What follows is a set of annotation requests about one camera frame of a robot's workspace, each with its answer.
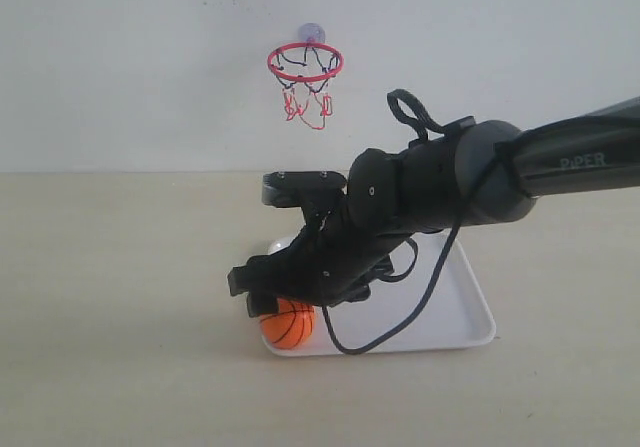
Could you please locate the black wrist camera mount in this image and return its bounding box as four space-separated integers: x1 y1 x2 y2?
261 171 347 211

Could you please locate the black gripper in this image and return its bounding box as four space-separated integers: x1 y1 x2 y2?
227 201 409 318

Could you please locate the clear suction cup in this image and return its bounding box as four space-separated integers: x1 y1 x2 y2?
297 22 326 44

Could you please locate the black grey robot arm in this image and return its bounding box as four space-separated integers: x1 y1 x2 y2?
227 98 639 317

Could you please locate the black braided cable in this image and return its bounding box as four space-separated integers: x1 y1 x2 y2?
321 88 521 356

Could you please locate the white plastic tray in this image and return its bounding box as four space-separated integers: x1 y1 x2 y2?
260 233 496 357

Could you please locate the red mini basketball hoop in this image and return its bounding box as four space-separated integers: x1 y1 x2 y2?
266 41 345 131

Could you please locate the small orange basketball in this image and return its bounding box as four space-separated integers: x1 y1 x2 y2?
259 299 316 350

